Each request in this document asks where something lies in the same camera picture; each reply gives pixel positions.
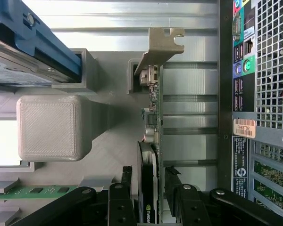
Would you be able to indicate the green RAM stick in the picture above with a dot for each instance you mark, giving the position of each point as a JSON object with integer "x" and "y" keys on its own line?
{"x": 26, "y": 191}

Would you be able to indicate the hard disk with blue rails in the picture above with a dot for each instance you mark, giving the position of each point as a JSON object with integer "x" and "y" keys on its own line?
{"x": 49, "y": 42}

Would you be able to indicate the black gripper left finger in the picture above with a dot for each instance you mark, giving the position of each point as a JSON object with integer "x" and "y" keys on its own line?
{"x": 120, "y": 212}

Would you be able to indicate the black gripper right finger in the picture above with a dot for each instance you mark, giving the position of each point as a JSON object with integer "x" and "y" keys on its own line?
{"x": 188, "y": 207}

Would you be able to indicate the silver CPU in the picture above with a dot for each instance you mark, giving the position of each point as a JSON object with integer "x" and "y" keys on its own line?
{"x": 4, "y": 141}

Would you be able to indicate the grey printed parts rack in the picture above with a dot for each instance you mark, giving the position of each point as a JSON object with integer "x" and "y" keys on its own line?
{"x": 54, "y": 127}

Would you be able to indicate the grey open PC case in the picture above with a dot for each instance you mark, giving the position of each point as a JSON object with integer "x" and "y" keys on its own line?
{"x": 273, "y": 70}

